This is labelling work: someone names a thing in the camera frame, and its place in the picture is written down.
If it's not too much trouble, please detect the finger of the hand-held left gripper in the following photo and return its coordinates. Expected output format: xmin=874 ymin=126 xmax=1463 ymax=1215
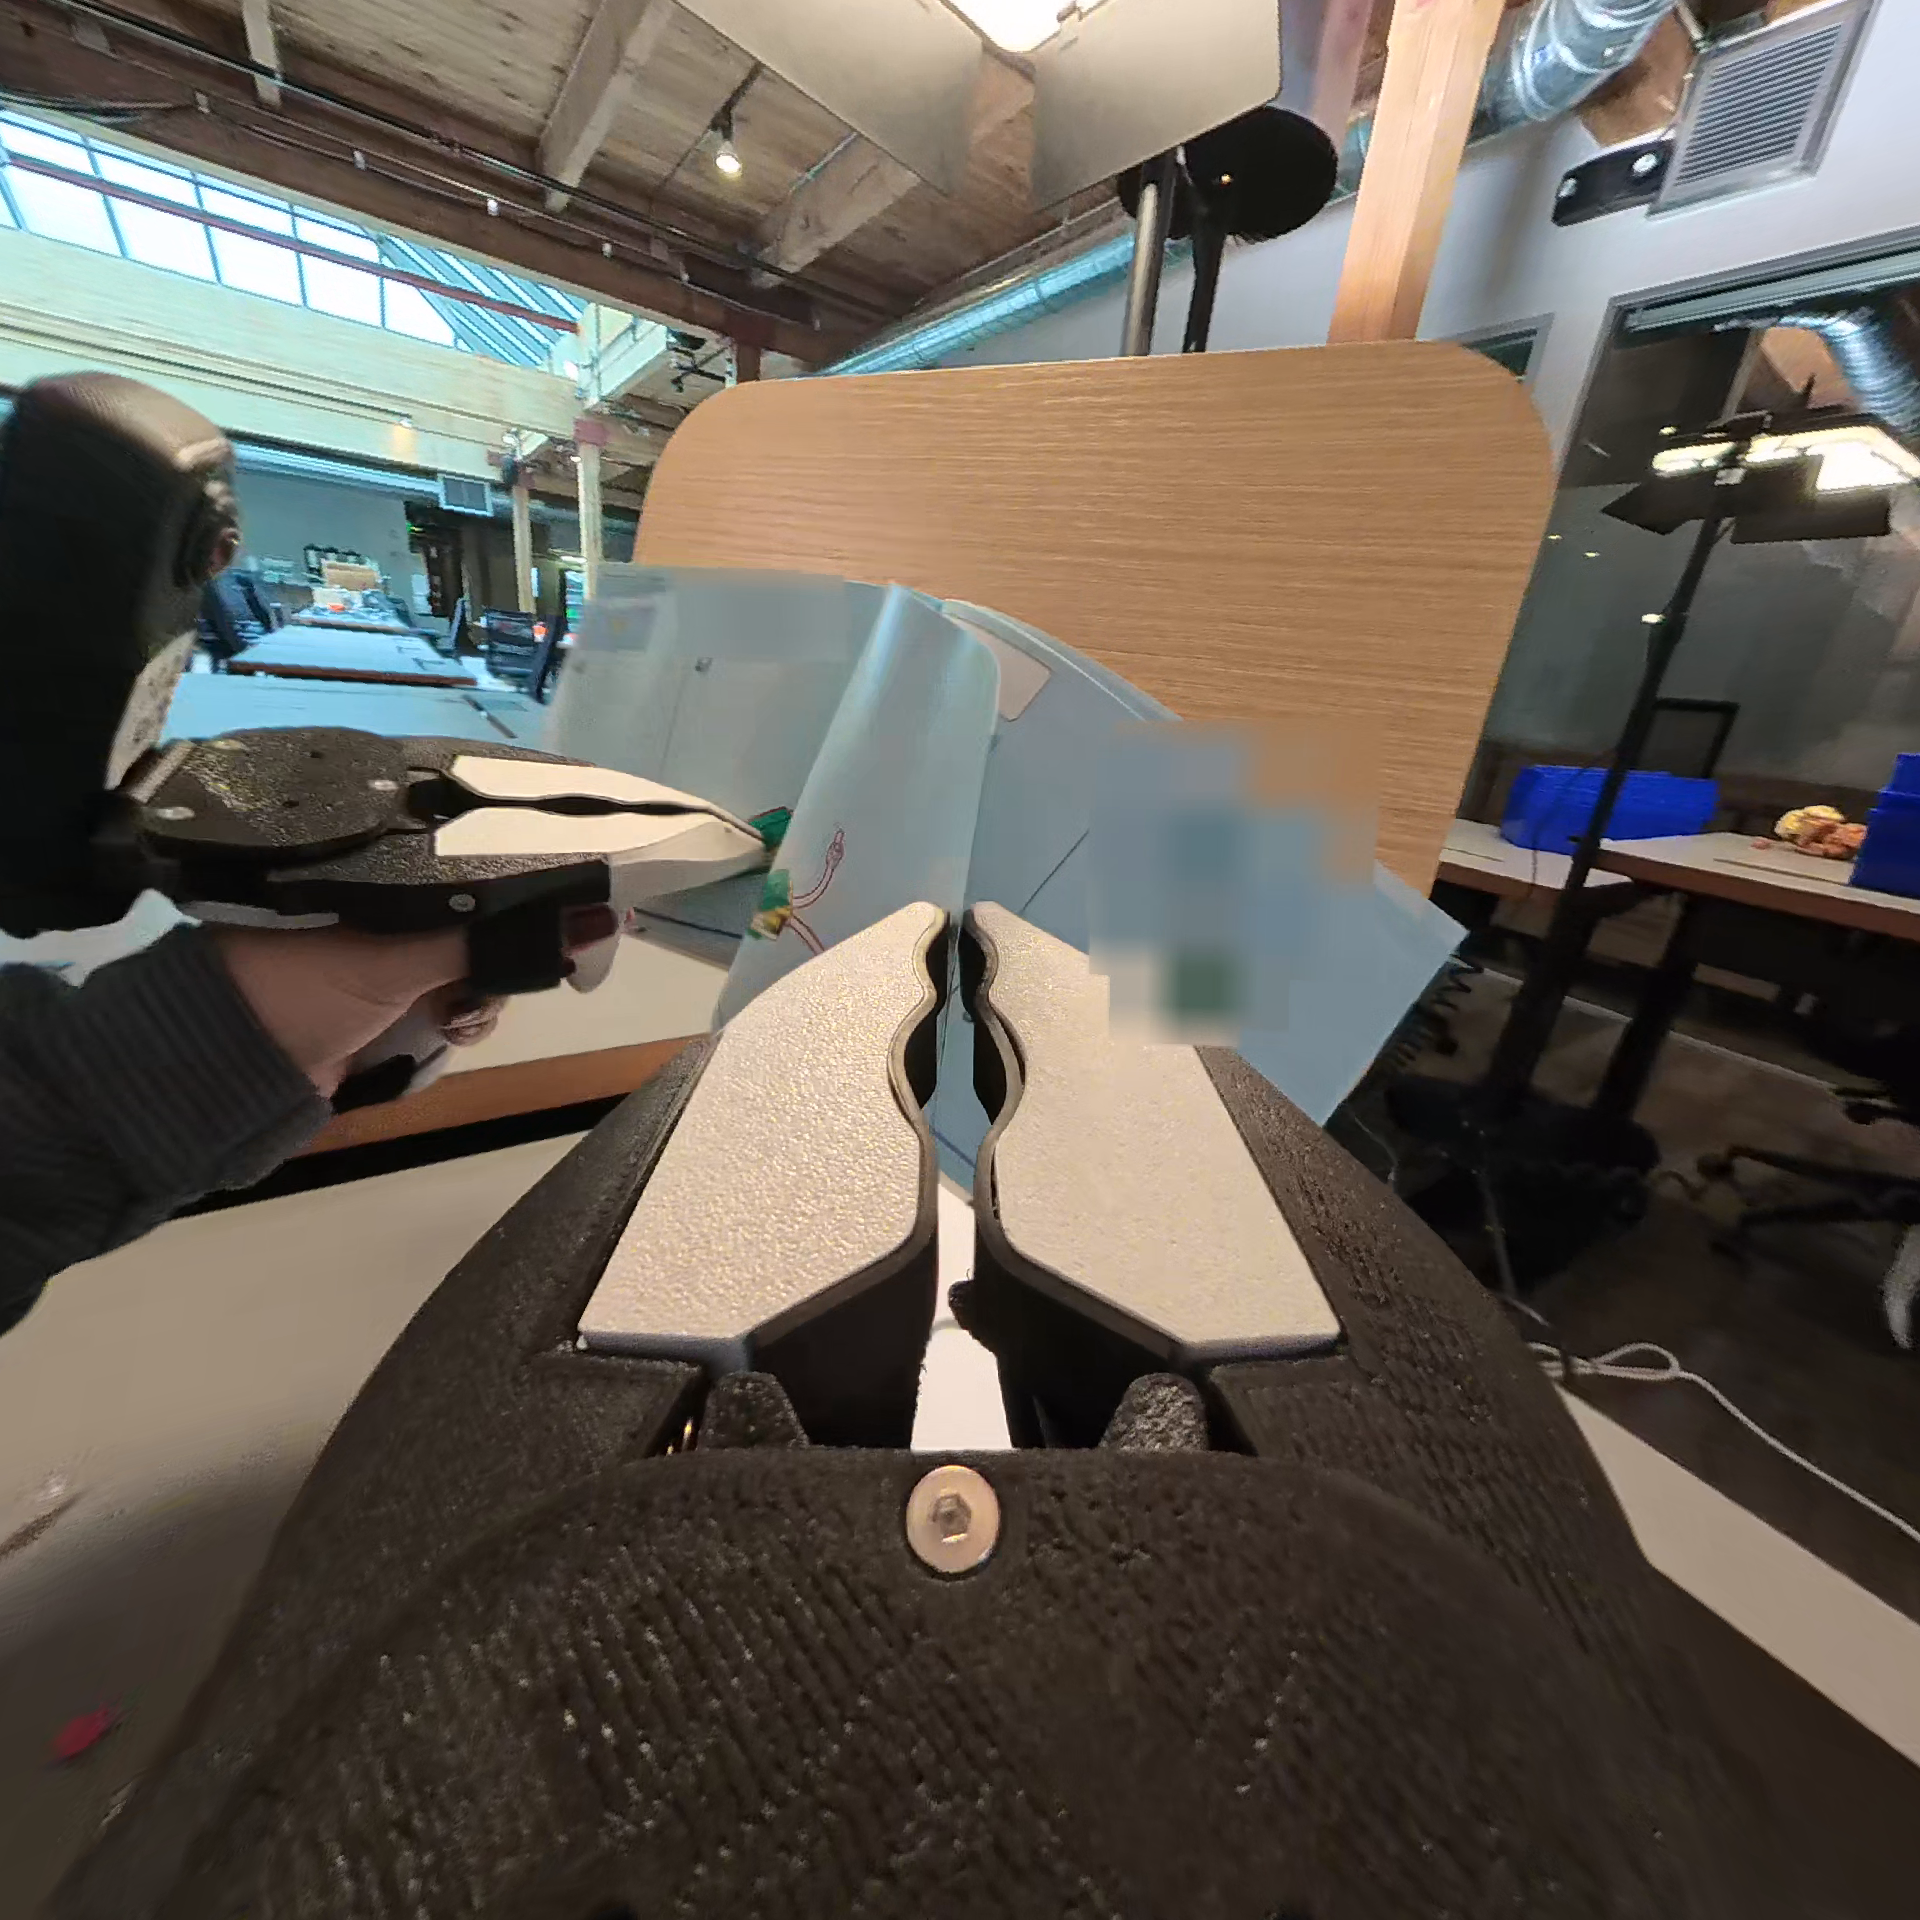
xmin=433 ymin=806 xmax=771 ymax=909
xmin=449 ymin=755 xmax=741 ymax=827

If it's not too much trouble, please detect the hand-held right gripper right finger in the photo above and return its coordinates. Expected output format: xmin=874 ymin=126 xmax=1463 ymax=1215
xmin=961 ymin=903 xmax=1344 ymax=1371

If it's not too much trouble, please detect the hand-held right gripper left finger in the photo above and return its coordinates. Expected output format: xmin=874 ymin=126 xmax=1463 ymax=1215
xmin=576 ymin=901 xmax=957 ymax=1374

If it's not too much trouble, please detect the light blue paper sheet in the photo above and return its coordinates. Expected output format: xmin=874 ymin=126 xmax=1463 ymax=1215
xmin=539 ymin=567 xmax=1473 ymax=1127

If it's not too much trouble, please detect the person's left forearm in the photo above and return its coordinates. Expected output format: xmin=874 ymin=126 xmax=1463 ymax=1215
xmin=0 ymin=929 xmax=337 ymax=1337

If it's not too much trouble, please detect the white desk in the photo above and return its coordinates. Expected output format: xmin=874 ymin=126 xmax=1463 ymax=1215
xmin=0 ymin=1035 xmax=1920 ymax=1920

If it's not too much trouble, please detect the person's left hand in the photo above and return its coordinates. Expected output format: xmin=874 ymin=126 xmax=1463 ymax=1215
xmin=224 ymin=915 xmax=505 ymax=1102

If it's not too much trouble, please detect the blue plastic bin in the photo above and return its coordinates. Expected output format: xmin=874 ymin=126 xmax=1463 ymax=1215
xmin=1849 ymin=755 xmax=1920 ymax=897
xmin=1501 ymin=766 xmax=1722 ymax=857

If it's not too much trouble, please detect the background work table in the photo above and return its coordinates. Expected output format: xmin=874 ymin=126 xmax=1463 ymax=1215
xmin=1438 ymin=822 xmax=1920 ymax=942

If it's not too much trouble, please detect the black office chair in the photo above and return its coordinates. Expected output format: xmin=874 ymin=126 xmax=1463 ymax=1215
xmin=1710 ymin=1035 xmax=1920 ymax=1278

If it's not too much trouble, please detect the black studio light on stand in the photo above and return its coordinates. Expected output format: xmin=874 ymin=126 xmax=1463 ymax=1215
xmin=1387 ymin=411 xmax=1920 ymax=1292

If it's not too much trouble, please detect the softbox light on stand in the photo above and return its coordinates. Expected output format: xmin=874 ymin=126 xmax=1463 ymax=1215
xmin=675 ymin=0 xmax=1339 ymax=358

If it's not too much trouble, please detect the grey air vent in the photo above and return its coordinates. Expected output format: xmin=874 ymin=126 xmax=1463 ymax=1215
xmin=1656 ymin=0 xmax=1881 ymax=214

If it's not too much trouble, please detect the white cord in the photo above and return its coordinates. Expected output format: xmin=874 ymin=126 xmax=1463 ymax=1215
xmin=1530 ymin=1341 xmax=1920 ymax=1507

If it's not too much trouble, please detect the spiral metal duct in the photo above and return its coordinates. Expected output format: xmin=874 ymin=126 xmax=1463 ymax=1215
xmin=817 ymin=225 xmax=1157 ymax=378

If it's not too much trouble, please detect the wooden support post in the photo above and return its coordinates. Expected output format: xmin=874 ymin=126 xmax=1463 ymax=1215
xmin=1328 ymin=0 xmax=1509 ymax=348

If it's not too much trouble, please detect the black wall device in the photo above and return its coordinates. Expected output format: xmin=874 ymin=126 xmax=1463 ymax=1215
xmin=1553 ymin=142 xmax=1679 ymax=226

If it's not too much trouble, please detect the silver flexible duct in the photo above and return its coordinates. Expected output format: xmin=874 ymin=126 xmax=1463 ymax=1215
xmin=1478 ymin=0 xmax=1705 ymax=143

